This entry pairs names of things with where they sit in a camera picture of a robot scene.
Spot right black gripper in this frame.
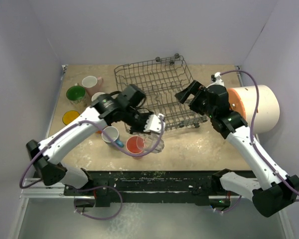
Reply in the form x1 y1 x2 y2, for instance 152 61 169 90
175 80 216 119

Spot pink tumbler cup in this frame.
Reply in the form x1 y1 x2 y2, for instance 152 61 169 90
126 135 144 159

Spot clear glass cup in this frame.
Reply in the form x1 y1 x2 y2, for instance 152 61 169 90
143 134 165 153

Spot blue mug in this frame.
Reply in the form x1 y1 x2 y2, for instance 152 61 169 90
101 126 124 148

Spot black mug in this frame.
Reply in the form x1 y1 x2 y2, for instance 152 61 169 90
91 92 105 102

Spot pink mug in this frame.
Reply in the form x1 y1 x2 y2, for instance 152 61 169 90
81 76 104 97

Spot white cat mug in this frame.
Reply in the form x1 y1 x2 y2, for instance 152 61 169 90
66 85 87 105

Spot yellow mug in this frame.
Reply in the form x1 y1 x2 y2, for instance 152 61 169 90
62 111 80 125

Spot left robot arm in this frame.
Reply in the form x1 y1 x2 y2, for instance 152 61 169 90
26 84 164 195

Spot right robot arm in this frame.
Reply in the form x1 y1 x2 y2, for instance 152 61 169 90
175 81 299 218

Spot orange and yellow lid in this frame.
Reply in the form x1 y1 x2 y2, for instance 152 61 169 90
227 87 246 119

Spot white cylinder container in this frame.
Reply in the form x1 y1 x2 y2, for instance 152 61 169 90
239 85 280 134

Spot grey wire dish rack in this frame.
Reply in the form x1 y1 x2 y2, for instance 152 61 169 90
114 53 207 130

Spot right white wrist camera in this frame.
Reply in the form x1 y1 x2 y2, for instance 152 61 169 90
210 72 224 86

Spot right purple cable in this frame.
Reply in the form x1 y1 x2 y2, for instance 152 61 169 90
219 70 299 214

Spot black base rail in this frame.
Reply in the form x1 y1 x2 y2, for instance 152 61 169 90
33 170 267 207

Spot aluminium frame rail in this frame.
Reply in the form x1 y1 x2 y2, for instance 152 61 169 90
21 172 265 201

